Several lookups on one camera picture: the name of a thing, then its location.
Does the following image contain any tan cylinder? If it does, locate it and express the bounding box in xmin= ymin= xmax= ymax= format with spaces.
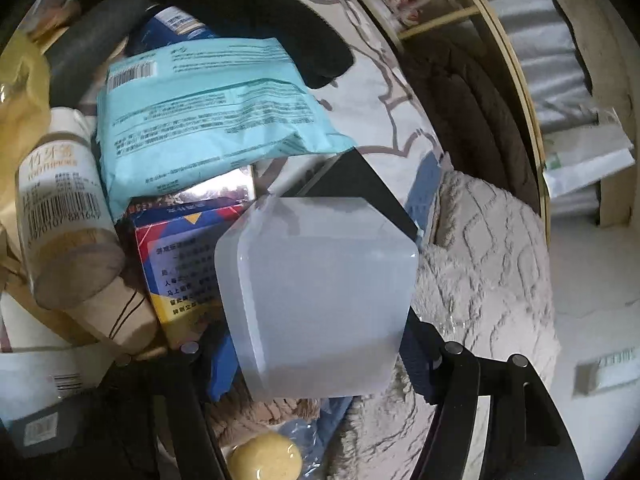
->
xmin=65 ymin=275 xmax=158 ymax=356

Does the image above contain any grey curtain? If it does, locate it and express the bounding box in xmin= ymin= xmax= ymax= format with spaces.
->
xmin=460 ymin=0 xmax=616 ymax=211

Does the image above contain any beige textured pillow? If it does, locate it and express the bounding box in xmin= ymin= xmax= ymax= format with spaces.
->
xmin=340 ymin=170 xmax=558 ymax=480

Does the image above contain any frosted plastic box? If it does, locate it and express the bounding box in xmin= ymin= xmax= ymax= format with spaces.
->
xmin=215 ymin=195 xmax=418 ymax=401

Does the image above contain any wooden shelf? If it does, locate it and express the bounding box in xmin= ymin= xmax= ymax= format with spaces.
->
xmin=325 ymin=0 xmax=551 ymax=231

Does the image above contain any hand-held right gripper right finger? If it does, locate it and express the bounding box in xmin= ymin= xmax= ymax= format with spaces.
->
xmin=400 ymin=307 xmax=591 ymax=480

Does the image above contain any teal wipes packet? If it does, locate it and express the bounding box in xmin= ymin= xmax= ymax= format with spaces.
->
xmin=96 ymin=37 xmax=356 ymax=221

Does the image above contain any clear toothpick jar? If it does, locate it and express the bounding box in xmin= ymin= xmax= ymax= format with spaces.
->
xmin=17 ymin=107 xmax=126 ymax=311

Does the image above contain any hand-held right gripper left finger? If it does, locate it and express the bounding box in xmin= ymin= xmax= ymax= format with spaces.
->
xmin=97 ymin=332 xmax=246 ymax=480

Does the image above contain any black sock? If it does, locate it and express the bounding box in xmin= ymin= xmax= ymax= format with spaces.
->
xmin=165 ymin=0 xmax=356 ymax=91

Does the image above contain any black flat box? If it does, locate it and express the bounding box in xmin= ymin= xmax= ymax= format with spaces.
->
xmin=277 ymin=150 xmax=418 ymax=241

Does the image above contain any yellow ball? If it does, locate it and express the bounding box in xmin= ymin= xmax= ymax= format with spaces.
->
xmin=227 ymin=432 xmax=303 ymax=480

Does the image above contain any blue yellow card box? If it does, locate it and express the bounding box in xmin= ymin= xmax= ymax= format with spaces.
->
xmin=132 ymin=200 xmax=261 ymax=348

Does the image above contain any brown folded blanket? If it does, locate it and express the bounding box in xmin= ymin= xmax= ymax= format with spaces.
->
xmin=400 ymin=35 xmax=546 ymax=216

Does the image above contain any white green paper bag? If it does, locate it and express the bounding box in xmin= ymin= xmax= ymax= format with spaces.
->
xmin=542 ymin=110 xmax=636 ymax=191

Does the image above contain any dark grey cylinder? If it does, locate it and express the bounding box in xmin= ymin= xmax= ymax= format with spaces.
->
xmin=47 ymin=0 xmax=151 ymax=106

